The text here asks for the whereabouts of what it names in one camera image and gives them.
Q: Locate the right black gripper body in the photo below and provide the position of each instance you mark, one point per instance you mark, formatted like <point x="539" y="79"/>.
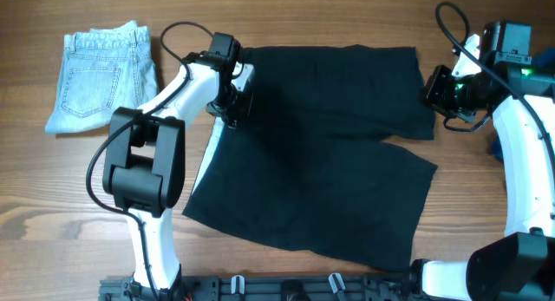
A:
<point x="446" y="94"/>

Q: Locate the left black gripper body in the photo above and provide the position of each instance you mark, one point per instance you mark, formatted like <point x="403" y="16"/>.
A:
<point x="231" y="106"/>

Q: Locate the black shorts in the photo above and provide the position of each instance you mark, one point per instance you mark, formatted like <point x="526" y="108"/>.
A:
<point x="311" y="168"/>

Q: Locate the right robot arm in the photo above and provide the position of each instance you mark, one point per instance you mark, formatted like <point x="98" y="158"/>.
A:
<point x="519" y="98"/>

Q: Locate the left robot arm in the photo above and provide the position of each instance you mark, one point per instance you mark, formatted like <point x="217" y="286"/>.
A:
<point x="144" y="167"/>

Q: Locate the folded light blue jeans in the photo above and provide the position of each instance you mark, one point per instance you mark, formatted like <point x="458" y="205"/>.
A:
<point x="102" y="70"/>

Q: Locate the black aluminium base frame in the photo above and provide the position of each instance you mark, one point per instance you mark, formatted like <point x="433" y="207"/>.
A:
<point x="332" y="287"/>

